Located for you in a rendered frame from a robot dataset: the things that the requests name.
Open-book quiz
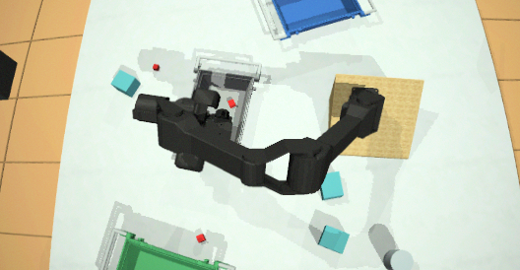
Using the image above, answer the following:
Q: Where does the small light blue block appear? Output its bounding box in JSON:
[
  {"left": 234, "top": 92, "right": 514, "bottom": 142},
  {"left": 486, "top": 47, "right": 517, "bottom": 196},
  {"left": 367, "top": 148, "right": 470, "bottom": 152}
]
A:
[
  {"left": 320, "top": 171, "right": 344, "bottom": 200},
  {"left": 317, "top": 226, "right": 350, "bottom": 254},
  {"left": 110, "top": 69, "right": 141, "bottom": 98}
]

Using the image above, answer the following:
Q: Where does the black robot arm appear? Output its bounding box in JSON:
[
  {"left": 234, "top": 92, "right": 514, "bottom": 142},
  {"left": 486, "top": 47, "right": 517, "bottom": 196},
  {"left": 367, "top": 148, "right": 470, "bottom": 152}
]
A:
[{"left": 132, "top": 87, "right": 385, "bottom": 195}]

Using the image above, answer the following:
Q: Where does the small red block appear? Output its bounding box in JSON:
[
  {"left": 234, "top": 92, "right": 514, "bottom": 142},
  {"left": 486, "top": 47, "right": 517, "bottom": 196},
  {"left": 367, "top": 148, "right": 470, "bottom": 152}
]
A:
[{"left": 196, "top": 234, "right": 206, "bottom": 243}]

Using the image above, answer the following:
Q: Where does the blue plastic tray with grey wire bars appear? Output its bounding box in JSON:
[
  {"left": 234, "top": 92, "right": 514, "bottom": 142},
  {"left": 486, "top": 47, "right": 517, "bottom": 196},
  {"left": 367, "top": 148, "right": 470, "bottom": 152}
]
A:
[{"left": 257, "top": 0, "right": 377, "bottom": 40}]

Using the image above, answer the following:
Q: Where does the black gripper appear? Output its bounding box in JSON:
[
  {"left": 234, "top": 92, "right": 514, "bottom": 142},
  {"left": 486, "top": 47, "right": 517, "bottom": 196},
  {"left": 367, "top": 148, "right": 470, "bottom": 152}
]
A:
[{"left": 174, "top": 88, "right": 221, "bottom": 172}]

